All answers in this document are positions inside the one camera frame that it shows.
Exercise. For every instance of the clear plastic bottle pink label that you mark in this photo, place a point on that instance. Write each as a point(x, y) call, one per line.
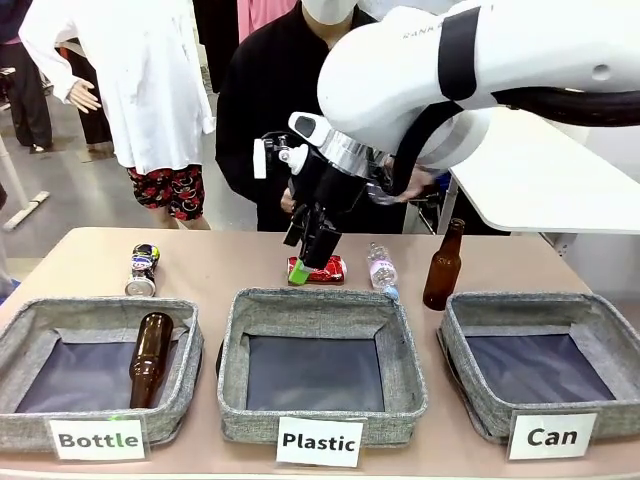
point(382, 272)

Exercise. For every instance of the brown glass bottle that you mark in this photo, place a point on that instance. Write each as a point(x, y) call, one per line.
point(150, 350)
point(442, 280)

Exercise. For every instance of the dark hanging garment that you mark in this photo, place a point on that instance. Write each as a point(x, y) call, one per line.
point(220, 40)

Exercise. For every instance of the dark hanging trousers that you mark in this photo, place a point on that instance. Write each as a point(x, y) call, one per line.
point(95, 127)

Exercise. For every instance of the person's right hand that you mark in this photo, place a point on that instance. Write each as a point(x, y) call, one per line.
point(287, 201)

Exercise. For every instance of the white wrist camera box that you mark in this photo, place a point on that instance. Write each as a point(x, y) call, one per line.
point(259, 160)

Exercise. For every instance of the white side table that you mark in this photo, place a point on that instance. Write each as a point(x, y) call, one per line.
point(550, 190)

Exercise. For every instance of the person's left hand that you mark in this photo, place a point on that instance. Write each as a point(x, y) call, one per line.
point(425, 182)

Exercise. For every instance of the pink hanging garment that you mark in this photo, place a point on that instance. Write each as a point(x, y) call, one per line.
point(260, 15)

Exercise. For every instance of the skin coloured mannequin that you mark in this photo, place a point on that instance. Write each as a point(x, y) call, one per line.
point(85, 97)

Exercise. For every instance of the grey fabric Can basket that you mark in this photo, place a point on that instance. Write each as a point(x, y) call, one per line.
point(620, 320)

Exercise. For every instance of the grey fabric Bottle basket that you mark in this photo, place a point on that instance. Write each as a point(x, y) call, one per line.
point(20, 425)

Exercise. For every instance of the person in black clothes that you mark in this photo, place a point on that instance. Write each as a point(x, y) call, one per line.
point(270, 90)

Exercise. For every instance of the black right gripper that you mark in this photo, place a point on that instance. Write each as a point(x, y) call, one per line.
point(327, 187)

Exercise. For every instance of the white desk leg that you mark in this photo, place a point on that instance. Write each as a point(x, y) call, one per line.
point(15, 185)

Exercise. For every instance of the white Can label card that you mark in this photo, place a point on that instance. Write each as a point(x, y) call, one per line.
point(552, 436)

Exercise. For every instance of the grey fabric Plastic basket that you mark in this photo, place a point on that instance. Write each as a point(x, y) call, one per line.
point(320, 305)

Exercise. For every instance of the background person in dark clothes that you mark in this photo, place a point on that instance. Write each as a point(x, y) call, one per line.
point(25, 100)

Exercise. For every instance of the white Plastic label card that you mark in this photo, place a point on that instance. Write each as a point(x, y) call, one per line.
point(320, 442)

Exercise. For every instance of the white face mask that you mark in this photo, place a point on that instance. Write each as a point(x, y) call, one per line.
point(327, 10)

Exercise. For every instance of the red floral shorts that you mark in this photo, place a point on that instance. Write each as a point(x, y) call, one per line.
point(165, 192)

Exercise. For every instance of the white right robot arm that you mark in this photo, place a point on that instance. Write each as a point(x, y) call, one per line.
point(390, 65)

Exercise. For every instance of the dark printed drink can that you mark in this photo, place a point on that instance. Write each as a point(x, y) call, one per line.
point(142, 270)

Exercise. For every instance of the white Bottle label card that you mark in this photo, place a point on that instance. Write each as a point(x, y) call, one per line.
point(97, 440)

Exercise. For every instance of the crushed red can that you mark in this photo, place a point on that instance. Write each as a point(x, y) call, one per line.
point(334, 272)

